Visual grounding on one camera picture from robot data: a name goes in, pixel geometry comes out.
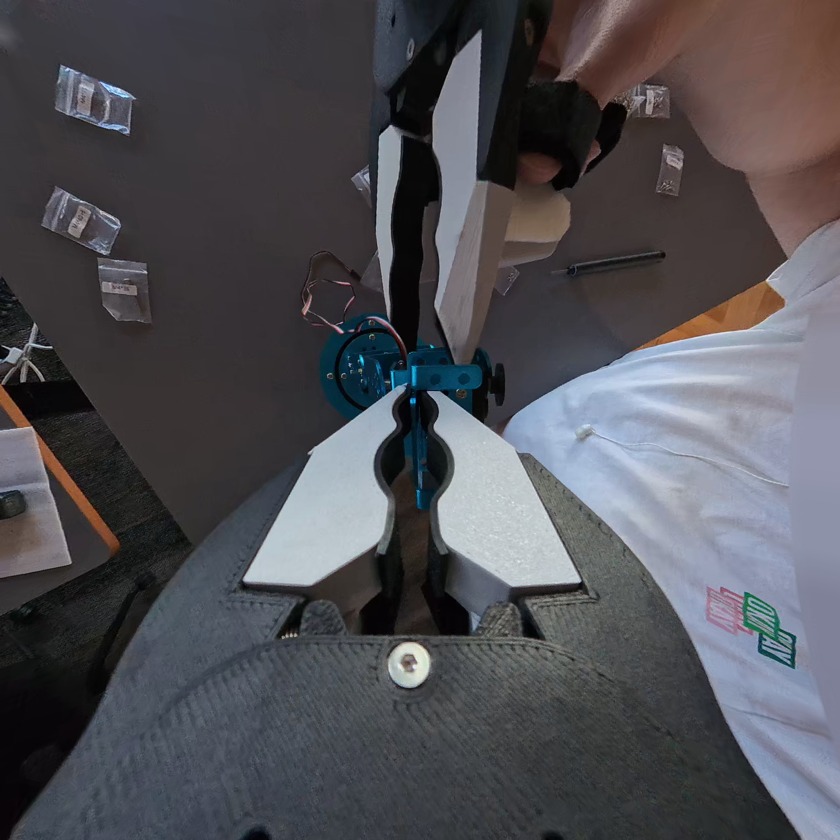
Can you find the black screwdriver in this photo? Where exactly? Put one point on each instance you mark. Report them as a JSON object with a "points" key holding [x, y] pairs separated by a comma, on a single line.
{"points": [[610, 264]]}

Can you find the small clear screw bag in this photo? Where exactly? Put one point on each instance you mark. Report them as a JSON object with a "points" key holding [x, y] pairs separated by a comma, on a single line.
{"points": [[95, 102], [670, 169], [646, 102], [124, 292], [508, 279], [80, 220], [363, 184]]}

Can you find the person's right forearm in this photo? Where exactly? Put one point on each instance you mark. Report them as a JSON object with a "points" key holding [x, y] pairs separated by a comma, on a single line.
{"points": [[787, 98]]}

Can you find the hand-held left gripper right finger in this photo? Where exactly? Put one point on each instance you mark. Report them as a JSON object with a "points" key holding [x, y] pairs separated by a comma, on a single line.
{"points": [[499, 518]]}

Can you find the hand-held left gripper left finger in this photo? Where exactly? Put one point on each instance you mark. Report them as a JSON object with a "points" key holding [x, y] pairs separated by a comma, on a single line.
{"points": [[328, 512]]}

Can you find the small dark metal part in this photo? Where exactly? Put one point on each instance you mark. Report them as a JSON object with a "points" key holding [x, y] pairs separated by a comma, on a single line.
{"points": [[12, 505]]}

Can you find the dark grey desk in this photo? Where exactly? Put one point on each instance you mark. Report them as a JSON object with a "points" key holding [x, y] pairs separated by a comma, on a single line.
{"points": [[229, 197]]}

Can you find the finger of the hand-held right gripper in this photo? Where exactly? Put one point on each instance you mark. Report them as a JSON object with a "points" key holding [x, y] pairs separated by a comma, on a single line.
{"points": [[387, 210], [459, 197]]}

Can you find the blue toy robot arm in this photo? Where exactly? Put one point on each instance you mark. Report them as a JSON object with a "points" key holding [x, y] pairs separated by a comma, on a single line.
{"points": [[433, 377]]}

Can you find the person's white shirt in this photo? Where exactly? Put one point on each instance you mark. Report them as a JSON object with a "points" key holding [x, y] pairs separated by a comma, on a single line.
{"points": [[656, 512]]}

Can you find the person's right hand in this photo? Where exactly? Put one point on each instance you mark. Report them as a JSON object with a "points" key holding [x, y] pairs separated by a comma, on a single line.
{"points": [[610, 46]]}

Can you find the wood-edged grey desk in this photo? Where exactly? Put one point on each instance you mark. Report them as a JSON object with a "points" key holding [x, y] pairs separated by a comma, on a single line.
{"points": [[85, 518]]}

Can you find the white foam sheet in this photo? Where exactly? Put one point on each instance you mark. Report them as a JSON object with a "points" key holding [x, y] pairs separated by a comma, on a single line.
{"points": [[33, 544]]}

